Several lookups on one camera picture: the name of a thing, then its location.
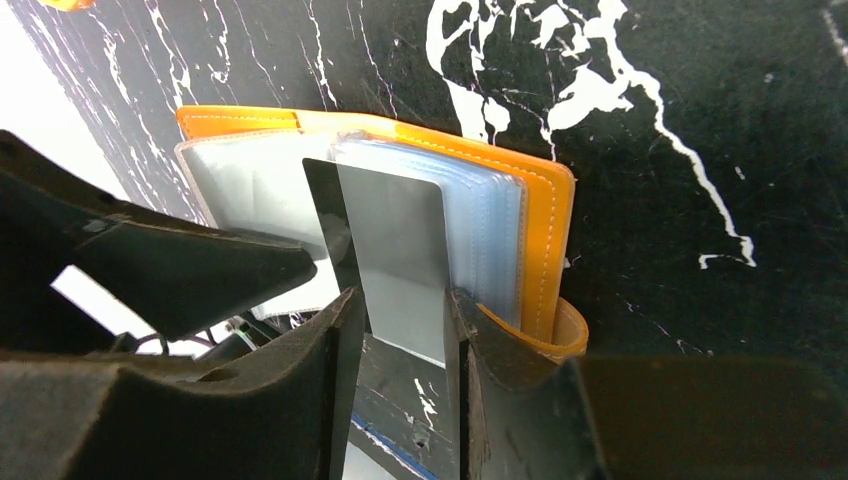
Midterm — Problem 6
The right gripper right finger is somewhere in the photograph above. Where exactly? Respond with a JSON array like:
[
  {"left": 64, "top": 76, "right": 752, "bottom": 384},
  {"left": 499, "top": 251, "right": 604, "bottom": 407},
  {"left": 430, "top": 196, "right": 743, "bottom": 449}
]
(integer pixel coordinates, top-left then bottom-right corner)
[{"left": 445, "top": 289, "right": 847, "bottom": 479}]

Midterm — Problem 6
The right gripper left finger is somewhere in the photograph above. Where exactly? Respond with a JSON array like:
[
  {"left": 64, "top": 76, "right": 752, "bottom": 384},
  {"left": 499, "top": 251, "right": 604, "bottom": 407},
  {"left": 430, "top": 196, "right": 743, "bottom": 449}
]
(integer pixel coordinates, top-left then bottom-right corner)
[{"left": 1, "top": 288, "right": 366, "bottom": 479}]

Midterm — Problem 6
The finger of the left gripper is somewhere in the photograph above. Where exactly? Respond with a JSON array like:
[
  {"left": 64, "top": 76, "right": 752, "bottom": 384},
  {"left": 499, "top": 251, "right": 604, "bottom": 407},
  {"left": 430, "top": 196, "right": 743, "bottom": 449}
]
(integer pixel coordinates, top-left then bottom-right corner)
[{"left": 1, "top": 131, "right": 316, "bottom": 352}]

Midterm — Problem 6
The orange card holder wallet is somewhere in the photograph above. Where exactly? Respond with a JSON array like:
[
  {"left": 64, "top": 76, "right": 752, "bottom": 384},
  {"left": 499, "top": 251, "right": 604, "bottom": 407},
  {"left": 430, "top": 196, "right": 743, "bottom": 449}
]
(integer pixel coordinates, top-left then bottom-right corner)
[{"left": 175, "top": 105, "right": 589, "bottom": 365}]

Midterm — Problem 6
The silver grey credit card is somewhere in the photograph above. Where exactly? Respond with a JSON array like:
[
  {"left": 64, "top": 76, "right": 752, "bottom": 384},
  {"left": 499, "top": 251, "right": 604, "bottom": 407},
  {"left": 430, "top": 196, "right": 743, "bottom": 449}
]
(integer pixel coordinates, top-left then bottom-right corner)
[{"left": 303, "top": 158, "right": 451, "bottom": 367}]

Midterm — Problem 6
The orange three-compartment bin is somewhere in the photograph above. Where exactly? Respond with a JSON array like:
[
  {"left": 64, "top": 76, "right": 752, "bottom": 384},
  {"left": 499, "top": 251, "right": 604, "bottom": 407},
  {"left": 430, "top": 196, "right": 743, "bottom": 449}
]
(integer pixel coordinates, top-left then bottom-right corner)
[{"left": 40, "top": 0, "right": 95, "bottom": 12}]

